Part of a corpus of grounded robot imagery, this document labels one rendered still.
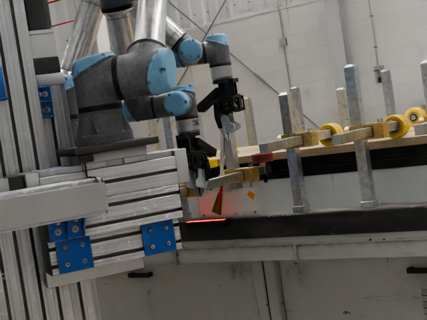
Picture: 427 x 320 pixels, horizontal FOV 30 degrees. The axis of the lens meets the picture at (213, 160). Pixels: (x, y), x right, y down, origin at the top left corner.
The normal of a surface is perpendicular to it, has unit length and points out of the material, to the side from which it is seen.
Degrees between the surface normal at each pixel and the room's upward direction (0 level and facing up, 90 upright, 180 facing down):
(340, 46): 90
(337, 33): 90
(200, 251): 90
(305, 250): 90
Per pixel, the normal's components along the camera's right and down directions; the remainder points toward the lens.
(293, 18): -0.60, 0.13
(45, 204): 0.38, -0.01
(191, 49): 0.06, 0.04
